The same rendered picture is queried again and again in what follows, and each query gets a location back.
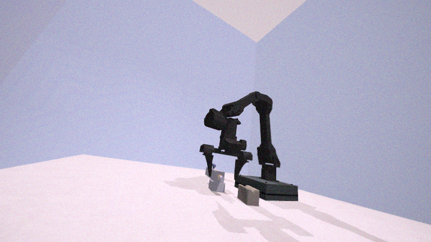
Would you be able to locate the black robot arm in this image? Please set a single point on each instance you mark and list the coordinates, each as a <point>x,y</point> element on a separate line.
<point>266,151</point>

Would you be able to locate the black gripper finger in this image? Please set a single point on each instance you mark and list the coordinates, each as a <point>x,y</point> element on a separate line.
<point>238,166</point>
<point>209,160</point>

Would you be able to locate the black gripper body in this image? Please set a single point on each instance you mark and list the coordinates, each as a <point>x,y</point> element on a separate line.
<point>209,149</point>

